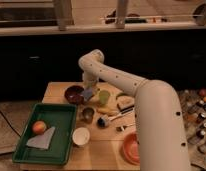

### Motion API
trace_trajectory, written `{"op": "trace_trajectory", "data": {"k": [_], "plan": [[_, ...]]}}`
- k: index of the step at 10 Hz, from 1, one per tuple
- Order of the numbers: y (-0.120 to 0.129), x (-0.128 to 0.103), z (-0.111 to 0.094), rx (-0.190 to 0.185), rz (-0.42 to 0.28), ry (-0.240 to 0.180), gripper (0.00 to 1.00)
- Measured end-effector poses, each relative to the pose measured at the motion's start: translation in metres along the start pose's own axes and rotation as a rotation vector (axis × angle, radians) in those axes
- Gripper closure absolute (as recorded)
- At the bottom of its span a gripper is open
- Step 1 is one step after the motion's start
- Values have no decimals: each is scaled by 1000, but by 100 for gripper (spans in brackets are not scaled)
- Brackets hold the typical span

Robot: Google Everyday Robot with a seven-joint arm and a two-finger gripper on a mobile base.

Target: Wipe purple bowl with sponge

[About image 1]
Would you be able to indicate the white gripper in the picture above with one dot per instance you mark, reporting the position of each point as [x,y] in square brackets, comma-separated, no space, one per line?
[88,80]

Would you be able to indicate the blue grey sponge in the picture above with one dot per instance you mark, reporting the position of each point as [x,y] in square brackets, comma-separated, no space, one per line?
[87,94]

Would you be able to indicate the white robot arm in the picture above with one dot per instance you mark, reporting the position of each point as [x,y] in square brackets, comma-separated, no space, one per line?
[158,114]

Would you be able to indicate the purple bowl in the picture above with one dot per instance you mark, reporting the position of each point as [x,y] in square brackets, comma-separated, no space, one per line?
[73,94]

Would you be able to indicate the yellow sponge block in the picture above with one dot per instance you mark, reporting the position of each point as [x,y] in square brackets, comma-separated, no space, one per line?
[124,102]

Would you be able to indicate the green cup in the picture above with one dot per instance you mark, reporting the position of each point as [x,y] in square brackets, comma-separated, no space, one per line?
[104,96]

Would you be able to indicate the metal cup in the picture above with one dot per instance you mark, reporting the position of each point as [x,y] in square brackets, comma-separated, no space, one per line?
[88,114]

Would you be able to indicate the banana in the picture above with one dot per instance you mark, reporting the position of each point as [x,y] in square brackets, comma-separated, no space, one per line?
[107,111]

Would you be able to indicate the dish brush with black head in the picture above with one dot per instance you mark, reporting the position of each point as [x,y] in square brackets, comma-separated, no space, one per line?
[104,121]

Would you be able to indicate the green plastic tray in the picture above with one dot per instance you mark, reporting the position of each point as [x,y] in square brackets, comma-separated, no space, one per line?
[54,145]

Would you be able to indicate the white cup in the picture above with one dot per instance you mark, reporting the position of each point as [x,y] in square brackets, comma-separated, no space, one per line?
[81,136]

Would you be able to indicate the red yellow apple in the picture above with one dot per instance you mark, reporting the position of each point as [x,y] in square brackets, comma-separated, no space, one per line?
[39,127]

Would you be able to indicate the grey folded cloth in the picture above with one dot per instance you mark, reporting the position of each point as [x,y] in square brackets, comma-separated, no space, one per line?
[42,141]

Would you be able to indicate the orange plate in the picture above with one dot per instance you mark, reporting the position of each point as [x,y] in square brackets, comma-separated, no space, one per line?
[130,149]

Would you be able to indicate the spice bottle rack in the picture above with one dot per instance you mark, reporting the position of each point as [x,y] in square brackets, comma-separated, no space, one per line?
[193,105]

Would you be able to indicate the black handled utensil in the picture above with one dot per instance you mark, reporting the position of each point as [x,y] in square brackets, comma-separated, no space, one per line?
[123,127]

